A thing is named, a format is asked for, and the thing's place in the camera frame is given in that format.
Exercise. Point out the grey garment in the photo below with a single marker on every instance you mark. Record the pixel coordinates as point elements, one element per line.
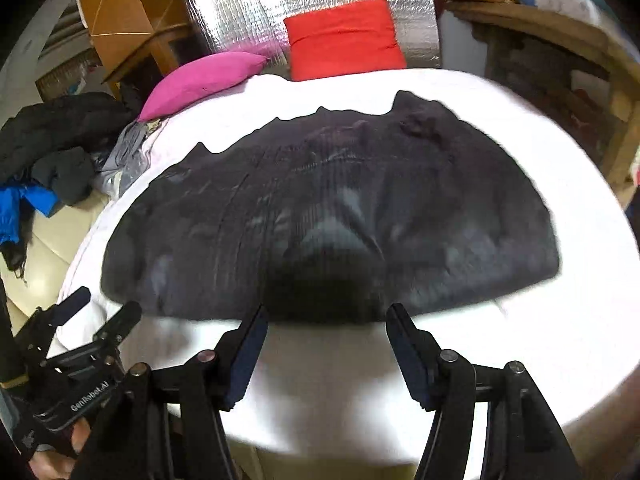
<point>127,161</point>

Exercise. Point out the wooden side table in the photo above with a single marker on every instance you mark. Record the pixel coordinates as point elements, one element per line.
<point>571,71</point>

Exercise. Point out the red square cushion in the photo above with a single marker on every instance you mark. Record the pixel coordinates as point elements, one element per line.
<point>353,38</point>

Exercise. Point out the black puffer coat pile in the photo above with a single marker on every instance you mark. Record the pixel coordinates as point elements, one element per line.
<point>51,143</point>

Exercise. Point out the blue jacket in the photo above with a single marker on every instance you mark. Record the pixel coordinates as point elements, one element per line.
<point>15,195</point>

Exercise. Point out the pink pillow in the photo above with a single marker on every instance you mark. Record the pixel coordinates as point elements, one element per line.
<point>199,79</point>

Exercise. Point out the silver foil insulation panel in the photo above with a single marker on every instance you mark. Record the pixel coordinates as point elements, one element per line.
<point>257,26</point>

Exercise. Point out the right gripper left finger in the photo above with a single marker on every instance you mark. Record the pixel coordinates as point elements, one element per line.
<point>166,424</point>

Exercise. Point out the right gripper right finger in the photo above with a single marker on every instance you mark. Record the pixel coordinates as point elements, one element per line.
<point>523,438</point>

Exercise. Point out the cream leather sofa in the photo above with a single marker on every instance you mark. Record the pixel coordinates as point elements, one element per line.
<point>51,247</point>

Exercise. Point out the black quilted jacket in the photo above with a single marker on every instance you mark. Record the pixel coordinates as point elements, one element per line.
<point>332,217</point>

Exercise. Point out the gloved left hand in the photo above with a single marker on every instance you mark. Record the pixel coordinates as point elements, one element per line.
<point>49,456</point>

